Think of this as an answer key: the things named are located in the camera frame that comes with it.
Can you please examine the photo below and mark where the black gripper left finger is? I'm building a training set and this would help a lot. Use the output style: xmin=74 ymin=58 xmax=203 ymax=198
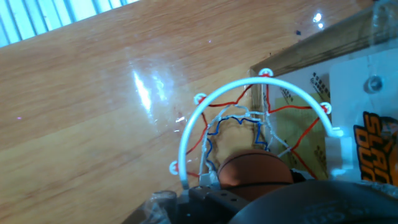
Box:
xmin=123 ymin=170 xmax=249 ymax=224

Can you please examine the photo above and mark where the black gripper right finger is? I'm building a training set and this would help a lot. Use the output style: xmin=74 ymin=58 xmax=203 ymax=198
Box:
xmin=290 ymin=169 xmax=307 ymax=184

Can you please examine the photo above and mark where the small orange toy basketball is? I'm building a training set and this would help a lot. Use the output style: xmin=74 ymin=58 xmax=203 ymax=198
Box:
xmin=216 ymin=149 xmax=295 ymax=202

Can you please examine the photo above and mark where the toy basketball hoop with backboard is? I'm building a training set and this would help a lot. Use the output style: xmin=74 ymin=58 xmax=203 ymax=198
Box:
xmin=169 ymin=0 xmax=398 ymax=190

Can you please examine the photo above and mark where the glossy wooden board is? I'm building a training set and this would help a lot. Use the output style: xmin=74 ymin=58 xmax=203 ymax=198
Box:
xmin=0 ymin=0 xmax=374 ymax=224

